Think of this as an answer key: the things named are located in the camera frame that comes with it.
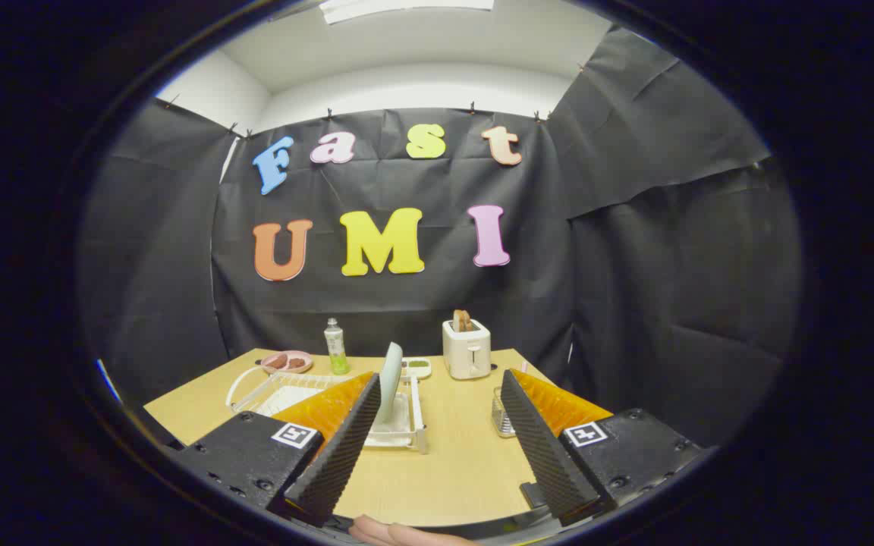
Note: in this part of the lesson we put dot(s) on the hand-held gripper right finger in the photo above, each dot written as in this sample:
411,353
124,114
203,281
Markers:
539,447

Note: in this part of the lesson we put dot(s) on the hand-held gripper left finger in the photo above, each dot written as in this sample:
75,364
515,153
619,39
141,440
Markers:
346,447

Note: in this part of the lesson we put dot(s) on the white dish rack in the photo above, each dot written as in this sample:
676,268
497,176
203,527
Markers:
400,434

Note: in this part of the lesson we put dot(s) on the light green plate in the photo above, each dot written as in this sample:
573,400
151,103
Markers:
390,379

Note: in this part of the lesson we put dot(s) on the small pink plate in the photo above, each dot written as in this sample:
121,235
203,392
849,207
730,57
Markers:
299,370

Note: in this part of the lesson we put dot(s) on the small white dish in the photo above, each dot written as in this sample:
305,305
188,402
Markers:
416,369

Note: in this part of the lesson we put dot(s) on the green clear bottle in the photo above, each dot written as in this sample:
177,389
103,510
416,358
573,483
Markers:
336,349

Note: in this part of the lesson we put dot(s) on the cream white toaster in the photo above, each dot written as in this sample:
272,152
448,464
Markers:
466,353

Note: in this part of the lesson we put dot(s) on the toast slice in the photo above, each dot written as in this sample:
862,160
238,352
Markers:
463,320

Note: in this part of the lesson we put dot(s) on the black backdrop cloth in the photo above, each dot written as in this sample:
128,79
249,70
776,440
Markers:
634,265

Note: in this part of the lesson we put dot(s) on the ceiling light panel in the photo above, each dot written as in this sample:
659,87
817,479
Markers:
407,9

